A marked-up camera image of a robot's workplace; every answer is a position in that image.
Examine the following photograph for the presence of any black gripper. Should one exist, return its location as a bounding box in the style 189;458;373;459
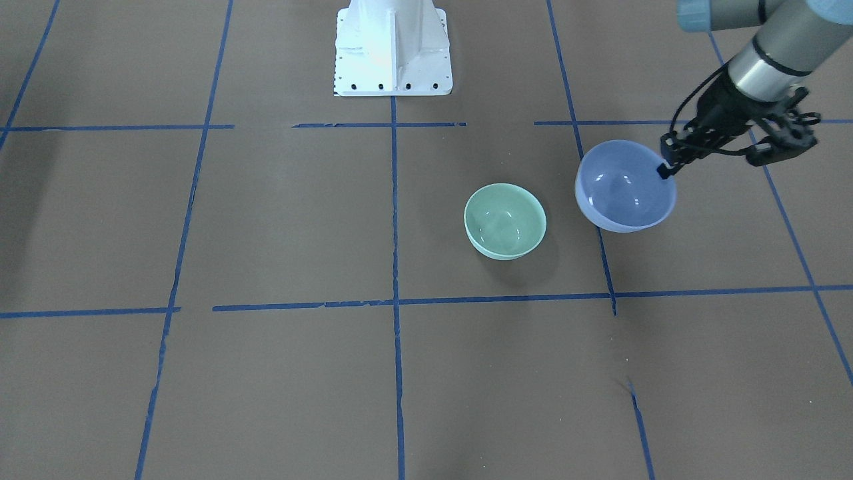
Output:
657;80;758;179

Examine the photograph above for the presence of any blue bowl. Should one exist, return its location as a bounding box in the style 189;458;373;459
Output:
574;139;677;233

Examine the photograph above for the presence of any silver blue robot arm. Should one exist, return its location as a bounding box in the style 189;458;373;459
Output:
657;1;852;179

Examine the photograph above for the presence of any green bowl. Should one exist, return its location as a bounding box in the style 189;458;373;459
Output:
463;183;548;261

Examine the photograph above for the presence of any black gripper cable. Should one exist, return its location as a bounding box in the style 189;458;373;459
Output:
668;63;767;157

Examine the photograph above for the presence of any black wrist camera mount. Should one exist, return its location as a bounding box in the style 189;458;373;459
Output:
745;86;822;167

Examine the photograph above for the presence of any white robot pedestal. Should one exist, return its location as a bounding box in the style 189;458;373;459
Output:
333;1;454;97

